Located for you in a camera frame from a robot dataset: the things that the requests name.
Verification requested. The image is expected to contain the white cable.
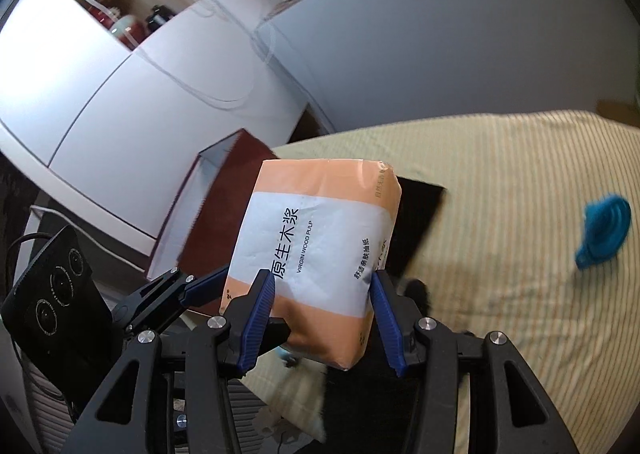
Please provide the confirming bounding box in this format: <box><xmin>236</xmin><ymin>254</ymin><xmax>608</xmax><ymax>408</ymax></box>
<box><xmin>62</xmin><ymin>0</ymin><xmax>281</xmax><ymax>110</ymax></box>

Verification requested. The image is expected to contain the orange and white tissue pack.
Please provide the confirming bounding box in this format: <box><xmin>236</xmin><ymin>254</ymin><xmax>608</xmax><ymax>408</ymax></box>
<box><xmin>220</xmin><ymin>158</ymin><xmax>401</xmax><ymax>372</ymax></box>

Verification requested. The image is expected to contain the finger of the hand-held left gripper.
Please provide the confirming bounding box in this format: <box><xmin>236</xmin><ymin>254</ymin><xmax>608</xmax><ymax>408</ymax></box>
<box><xmin>114</xmin><ymin>265</ymin><xmax>231</xmax><ymax>335</ymax></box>

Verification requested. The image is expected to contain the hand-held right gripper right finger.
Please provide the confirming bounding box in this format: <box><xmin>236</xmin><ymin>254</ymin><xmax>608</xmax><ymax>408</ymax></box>
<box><xmin>372</xmin><ymin>270</ymin><xmax>576</xmax><ymax>454</ymax></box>

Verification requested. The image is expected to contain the brown cardboard carton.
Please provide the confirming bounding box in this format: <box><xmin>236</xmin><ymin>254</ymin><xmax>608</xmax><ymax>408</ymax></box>
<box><xmin>595</xmin><ymin>101</ymin><xmax>640</xmax><ymax>127</ymax></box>

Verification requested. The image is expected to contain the red jar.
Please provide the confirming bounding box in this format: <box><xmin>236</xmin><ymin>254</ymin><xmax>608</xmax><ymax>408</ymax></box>
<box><xmin>89</xmin><ymin>4</ymin><xmax>123</xmax><ymax>32</ymax></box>

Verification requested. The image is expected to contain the black bottle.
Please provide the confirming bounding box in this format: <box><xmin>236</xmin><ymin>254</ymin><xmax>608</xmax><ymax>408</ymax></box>
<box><xmin>146</xmin><ymin>5</ymin><xmax>173</xmax><ymax>30</ymax></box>

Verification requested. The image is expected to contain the yellow striped blanket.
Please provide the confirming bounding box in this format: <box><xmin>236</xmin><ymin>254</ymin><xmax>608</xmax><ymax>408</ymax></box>
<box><xmin>180</xmin><ymin>110</ymin><xmax>640</xmax><ymax>454</ymax></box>

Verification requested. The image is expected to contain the black cable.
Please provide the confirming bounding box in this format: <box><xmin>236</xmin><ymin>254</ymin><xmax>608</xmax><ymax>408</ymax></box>
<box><xmin>5</xmin><ymin>233</ymin><xmax>53</xmax><ymax>285</ymax></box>

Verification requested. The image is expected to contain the blue soft toy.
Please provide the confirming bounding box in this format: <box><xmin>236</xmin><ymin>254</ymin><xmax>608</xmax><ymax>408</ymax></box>
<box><xmin>574</xmin><ymin>194</ymin><xmax>632</xmax><ymax>271</ymax></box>

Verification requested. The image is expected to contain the dark red cardboard box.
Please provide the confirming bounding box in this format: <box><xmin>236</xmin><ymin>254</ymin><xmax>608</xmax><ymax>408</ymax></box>
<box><xmin>146</xmin><ymin>130</ymin><xmax>278</xmax><ymax>317</ymax></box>

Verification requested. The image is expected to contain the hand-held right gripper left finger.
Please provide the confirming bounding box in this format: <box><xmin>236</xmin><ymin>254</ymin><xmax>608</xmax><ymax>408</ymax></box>
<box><xmin>72</xmin><ymin>270</ymin><xmax>291</xmax><ymax>454</ymax></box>

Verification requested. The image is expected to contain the white wardrobe cabinet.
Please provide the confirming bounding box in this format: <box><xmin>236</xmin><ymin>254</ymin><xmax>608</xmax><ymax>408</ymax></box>
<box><xmin>0</xmin><ymin>0</ymin><xmax>311</xmax><ymax>257</ymax></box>

